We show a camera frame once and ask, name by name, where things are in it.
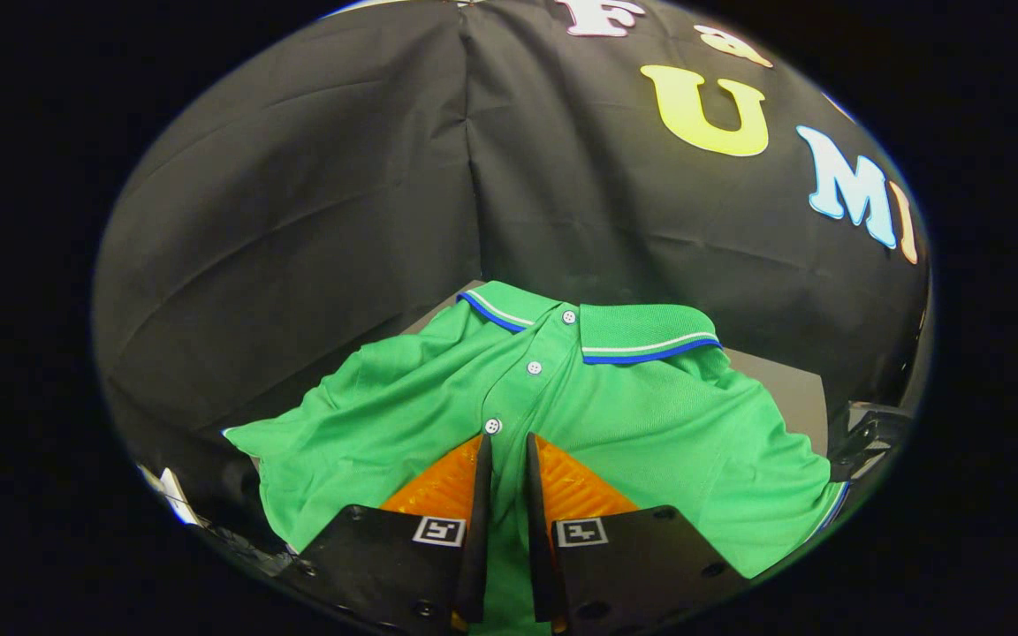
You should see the dark washing machine lid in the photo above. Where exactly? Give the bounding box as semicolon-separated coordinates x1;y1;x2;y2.
830;400;915;484

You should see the white flat object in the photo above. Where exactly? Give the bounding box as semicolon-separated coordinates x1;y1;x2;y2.
140;466;202;528

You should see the green polo shirt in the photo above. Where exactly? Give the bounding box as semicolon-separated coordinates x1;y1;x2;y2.
224;280;852;636

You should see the black backdrop cloth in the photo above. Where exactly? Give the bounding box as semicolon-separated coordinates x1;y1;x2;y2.
92;0;932;531

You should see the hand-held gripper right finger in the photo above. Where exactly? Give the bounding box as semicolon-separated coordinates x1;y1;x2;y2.
524;432;750;635

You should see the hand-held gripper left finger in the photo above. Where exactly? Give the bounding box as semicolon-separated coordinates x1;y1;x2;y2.
295;434;494;635

